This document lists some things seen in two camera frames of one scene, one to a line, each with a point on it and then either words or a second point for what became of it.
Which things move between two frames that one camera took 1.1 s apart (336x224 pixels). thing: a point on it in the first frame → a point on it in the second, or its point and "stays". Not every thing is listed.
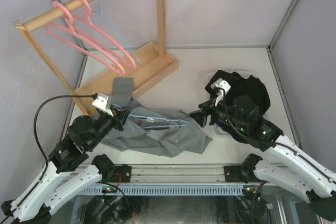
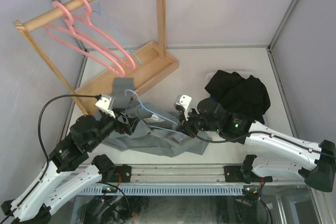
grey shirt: [172, 132] stays
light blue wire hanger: [156, 118] → [154, 113]
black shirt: [248, 86] stays
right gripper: [200, 115] → [185, 126]
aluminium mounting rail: [177, 173] stays
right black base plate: [239, 173] stays
